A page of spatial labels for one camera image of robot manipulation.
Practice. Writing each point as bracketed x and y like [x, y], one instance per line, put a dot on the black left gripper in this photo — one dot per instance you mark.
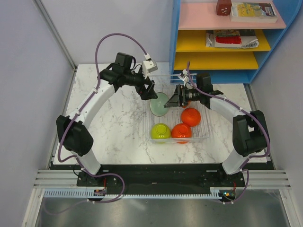
[148, 93]

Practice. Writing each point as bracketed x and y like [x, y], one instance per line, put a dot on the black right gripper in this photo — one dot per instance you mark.
[178, 99]

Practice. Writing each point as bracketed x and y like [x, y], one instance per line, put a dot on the pale green ceramic bowl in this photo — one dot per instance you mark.
[157, 106]

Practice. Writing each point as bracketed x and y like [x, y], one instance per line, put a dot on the orange plastic bowl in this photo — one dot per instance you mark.
[191, 117]
[182, 132]

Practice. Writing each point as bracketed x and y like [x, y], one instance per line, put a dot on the white wire dish rack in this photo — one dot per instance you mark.
[167, 84]

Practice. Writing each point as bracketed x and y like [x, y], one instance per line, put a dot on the lime green plastic bowl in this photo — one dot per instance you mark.
[160, 131]

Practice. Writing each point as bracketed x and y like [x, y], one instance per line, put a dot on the orange bowl white inside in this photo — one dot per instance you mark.
[185, 106]

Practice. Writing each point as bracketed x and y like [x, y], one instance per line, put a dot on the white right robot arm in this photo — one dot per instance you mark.
[249, 129]

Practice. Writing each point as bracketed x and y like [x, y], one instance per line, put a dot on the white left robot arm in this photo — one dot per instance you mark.
[72, 130]

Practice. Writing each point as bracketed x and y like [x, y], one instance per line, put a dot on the blue shelf unit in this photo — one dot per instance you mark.
[191, 20]

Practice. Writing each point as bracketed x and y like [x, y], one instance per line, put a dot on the red spiral notebook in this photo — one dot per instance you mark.
[231, 39]

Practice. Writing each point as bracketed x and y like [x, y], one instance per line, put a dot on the red brown box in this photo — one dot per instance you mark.
[223, 7]

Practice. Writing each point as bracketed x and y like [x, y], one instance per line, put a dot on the yellow cover book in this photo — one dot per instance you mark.
[253, 12]

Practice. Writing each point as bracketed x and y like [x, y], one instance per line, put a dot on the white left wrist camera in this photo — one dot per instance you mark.
[148, 65]

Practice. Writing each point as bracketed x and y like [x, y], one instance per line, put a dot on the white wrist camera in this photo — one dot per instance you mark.
[184, 77]
[148, 65]

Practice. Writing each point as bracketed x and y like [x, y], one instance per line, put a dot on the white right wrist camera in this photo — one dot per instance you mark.
[184, 77]

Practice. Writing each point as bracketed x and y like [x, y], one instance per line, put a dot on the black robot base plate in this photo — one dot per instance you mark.
[161, 178]

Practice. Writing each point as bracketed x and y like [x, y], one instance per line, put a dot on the aluminium front rail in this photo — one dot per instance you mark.
[257, 179]

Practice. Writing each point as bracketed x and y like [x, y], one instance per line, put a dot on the white slotted cable duct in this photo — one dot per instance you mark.
[106, 194]

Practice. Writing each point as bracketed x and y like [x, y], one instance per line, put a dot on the aluminium corner rail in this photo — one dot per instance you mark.
[52, 28]

